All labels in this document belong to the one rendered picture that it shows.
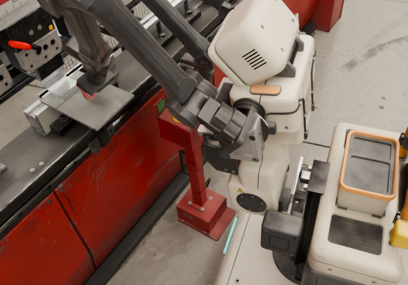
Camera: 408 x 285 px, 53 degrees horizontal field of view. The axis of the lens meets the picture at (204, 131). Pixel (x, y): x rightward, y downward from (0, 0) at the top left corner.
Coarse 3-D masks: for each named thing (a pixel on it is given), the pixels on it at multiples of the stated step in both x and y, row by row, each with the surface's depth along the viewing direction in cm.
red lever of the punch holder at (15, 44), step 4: (8, 44) 116; (12, 44) 115; (16, 44) 116; (20, 44) 117; (24, 44) 118; (28, 44) 119; (32, 44) 122; (16, 48) 116; (20, 48) 117; (24, 48) 118; (28, 48) 119; (32, 48) 121; (36, 48) 121; (40, 48) 122
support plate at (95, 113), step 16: (48, 96) 139; (80, 96) 138; (96, 96) 137; (112, 96) 137; (128, 96) 136; (64, 112) 133; (80, 112) 132; (96, 112) 132; (112, 112) 131; (96, 128) 127
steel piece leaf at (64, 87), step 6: (66, 78) 145; (54, 84) 143; (60, 84) 143; (66, 84) 142; (72, 84) 142; (48, 90) 141; (54, 90) 141; (60, 90) 141; (66, 90) 140; (72, 90) 138; (60, 96) 138; (66, 96) 137
